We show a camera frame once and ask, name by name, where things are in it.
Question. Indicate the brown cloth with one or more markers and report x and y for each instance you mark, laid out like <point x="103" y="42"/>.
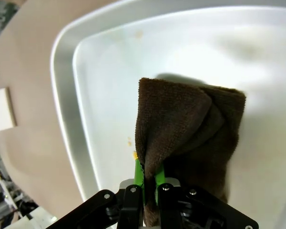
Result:
<point x="181" y="133"/>

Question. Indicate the white block with tan edge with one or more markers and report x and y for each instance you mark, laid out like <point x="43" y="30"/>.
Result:
<point x="1" y="109"/>

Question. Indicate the large orange sauce stain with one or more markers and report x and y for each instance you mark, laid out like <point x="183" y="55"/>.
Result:
<point x="135" y="155"/>

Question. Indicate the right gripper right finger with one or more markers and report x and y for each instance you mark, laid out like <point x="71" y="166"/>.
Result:
<point x="200" y="210"/>

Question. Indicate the silver metal tray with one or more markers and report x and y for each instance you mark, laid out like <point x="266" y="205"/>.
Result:
<point x="109" y="83"/>

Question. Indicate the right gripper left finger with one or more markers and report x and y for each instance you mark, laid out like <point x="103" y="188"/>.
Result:
<point x="114" y="210"/>

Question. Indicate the small orange sauce stain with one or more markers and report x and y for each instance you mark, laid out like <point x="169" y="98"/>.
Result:
<point x="129" y="143"/>

